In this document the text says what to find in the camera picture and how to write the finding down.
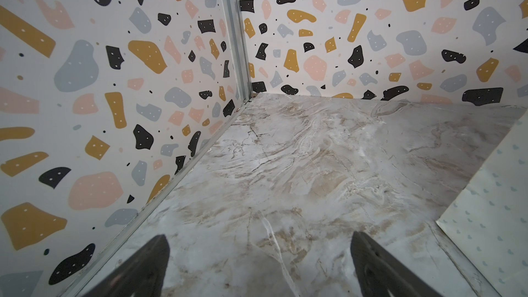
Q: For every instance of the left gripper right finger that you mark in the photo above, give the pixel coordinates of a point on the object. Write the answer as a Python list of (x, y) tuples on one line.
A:
[(379, 273)]

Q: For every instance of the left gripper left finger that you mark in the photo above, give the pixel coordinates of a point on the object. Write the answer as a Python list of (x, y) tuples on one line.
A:
[(142, 274)]

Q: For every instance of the white cartoon paper bag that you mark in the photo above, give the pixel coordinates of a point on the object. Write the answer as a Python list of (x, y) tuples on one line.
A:
[(488, 219)]

